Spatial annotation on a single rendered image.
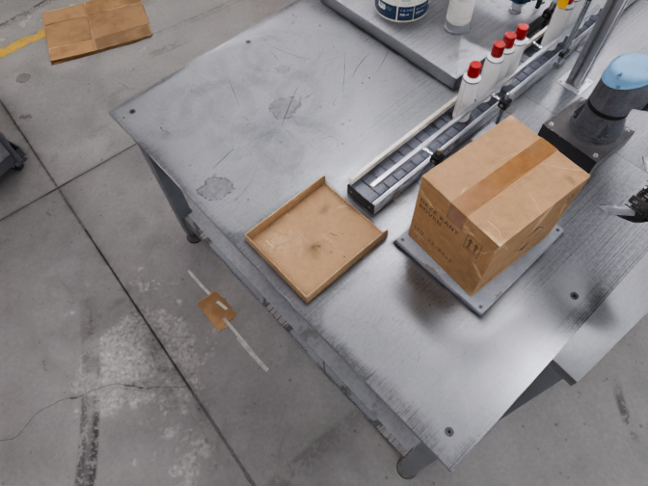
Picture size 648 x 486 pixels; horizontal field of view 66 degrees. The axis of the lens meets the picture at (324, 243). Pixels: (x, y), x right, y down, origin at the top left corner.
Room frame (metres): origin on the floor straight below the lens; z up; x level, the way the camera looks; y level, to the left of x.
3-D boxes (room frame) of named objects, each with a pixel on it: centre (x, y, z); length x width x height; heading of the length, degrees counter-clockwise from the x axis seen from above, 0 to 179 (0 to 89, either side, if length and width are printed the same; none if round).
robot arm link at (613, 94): (1.00, -0.85, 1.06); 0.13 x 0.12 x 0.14; 75
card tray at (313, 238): (0.70, 0.02, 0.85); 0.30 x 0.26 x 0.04; 129
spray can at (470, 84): (1.08, -0.45, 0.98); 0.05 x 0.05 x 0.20
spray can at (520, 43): (1.23, -0.61, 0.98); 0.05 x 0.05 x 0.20
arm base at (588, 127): (1.00, -0.83, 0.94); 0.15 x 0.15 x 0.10
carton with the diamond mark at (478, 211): (0.67, -0.42, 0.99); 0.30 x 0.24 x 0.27; 124
